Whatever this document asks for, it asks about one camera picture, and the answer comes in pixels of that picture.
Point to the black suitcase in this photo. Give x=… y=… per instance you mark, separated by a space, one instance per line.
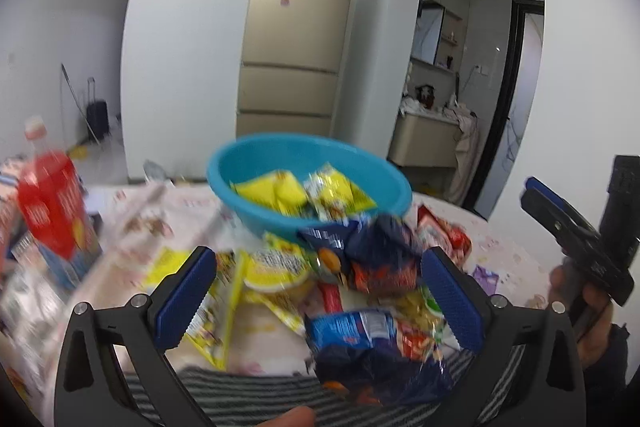
x=97 y=119

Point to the round yellow cracker packet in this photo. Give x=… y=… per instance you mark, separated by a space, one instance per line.
x=280 y=267

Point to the small red snack packet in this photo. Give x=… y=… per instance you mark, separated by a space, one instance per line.
x=330 y=298

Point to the yellow dustpan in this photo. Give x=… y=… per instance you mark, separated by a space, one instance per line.
x=80 y=151

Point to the red drink bottle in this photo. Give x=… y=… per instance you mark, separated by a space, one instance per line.
x=47 y=207

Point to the blue plastic bowl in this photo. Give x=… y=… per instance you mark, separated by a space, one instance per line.
x=250 y=177

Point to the long yellow snack packet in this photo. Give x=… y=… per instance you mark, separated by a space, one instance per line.
x=212 y=329

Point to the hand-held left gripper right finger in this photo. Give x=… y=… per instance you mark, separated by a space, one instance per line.
x=450 y=302

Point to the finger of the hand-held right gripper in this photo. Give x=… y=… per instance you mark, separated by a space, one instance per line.
x=552 y=199
x=547 y=222

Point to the flat yellow snack packet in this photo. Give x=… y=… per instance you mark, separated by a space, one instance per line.
x=167 y=269

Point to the broom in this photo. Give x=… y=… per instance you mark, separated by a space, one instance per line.
x=75 y=99

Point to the striped clothing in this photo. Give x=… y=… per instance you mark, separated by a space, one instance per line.
x=240 y=387

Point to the black door frame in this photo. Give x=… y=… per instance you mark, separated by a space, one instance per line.
x=505 y=117

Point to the small purple snack packet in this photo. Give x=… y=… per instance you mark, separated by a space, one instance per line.
x=485 y=278

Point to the pink printed blanket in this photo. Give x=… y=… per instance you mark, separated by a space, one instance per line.
x=150 y=227

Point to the person's right hand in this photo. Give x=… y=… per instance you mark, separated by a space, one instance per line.
x=592 y=327

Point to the beige refrigerator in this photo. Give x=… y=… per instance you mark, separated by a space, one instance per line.
x=295 y=57

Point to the beige vanity cabinet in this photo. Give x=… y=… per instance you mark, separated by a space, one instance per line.
x=422 y=139

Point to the hanging beige towel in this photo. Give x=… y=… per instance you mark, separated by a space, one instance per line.
x=467 y=157

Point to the mirror cabinet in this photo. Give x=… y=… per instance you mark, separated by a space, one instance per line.
x=432 y=34

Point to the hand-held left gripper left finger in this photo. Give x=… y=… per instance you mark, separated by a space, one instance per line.
x=185 y=299

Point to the person's right forearm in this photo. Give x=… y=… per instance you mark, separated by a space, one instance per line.
x=607 y=387

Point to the crumpled clear plastic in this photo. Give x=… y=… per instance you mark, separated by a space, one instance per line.
x=156 y=170

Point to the person's left hand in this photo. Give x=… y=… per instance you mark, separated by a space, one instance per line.
x=287 y=419

